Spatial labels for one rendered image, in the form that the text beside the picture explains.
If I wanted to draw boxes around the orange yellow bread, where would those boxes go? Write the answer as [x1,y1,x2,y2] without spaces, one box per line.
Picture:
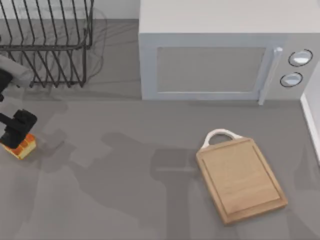
[1,133,37,161]

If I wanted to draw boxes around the microwave oven door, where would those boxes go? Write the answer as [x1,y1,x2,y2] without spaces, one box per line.
[139,33,276,101]

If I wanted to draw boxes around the pale microwave oven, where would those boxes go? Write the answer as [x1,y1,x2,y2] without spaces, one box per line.
[138,0,320,106]

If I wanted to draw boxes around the small microwave knob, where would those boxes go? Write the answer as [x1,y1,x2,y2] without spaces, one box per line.
[279,71,304,88]

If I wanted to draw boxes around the large microwave knob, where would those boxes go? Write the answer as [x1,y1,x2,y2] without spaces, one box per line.
[287,49,314,68]

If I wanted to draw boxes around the black wire dish rack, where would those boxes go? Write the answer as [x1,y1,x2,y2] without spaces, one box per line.
[0,0,95,89]

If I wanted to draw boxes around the wooden cutting board white handle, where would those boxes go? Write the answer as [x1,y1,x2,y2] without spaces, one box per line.
[195,128,289,226]

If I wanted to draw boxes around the pale microwave door handle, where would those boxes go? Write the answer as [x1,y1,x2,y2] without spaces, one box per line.
[257,46,284,106]

